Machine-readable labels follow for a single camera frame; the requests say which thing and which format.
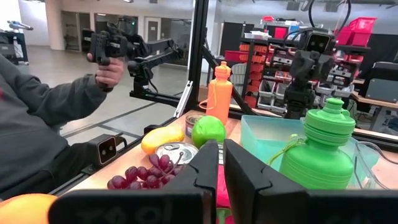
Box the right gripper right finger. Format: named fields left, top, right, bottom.
left=223, top=138, right=398, bottom=224

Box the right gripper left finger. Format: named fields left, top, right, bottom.
left=48, top=139, right=220, bottom=224

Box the red bell pepper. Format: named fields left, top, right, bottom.
left=216, top=164, right=236, bottom=224

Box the tuna can pull tab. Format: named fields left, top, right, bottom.
left=155, top=141, right=200, bottom=166
left=185, top=113, right=206, bottom=139

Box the purple grape bunch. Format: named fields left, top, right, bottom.
left=107, top=151, right=186, bottom=190

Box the yellow mango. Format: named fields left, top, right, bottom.
left=141, top=125, right=185, bottom=156

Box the green plastic bottle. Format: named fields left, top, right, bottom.
left=269, top=98, right=357, bottom=190

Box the green apple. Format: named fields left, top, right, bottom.
left=191, top=115, right=227, bottom=149

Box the orange plastic bottle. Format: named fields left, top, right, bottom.
left=198, top=61, right=233, bottom=126

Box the black shelf with parts bins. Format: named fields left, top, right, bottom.
left=224, top=37, right=371, bottom=114

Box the teal plastic tray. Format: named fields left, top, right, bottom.
left=240, top=114, right=381, bottom=187

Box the red plastic crate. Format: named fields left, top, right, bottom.
left=334, top=17, right=378, bottom=47

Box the black cabinet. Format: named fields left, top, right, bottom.
left=219, top=21, right=249, bottom=57

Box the grey equipment case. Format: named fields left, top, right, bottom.
left=357, top=60, right=398, bottom=103

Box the clear plastic bin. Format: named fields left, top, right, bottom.
left=353, top=140, right=398, bottom=190

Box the orange fruit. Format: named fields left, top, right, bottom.
left=0, top=193, right=58, bottom=224

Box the person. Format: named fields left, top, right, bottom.
left=0, top=54, right=108, bottom=202

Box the black side table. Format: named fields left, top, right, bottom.
left=0, top=30, right=29, bottom=65

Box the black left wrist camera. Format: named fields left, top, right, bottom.
left=305, top=29, right=333, bottom=53

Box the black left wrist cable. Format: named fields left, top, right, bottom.
left=307, top=0, right=353, bottom=34

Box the black table-level camera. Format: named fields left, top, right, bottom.
left=88, top=133, right=126, bottom=167

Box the white flat bracket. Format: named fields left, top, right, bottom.
left=173, top=80, right=194, bottom=119

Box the black aluminium frame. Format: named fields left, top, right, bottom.
left=49, top=0, right=398, bottom=200

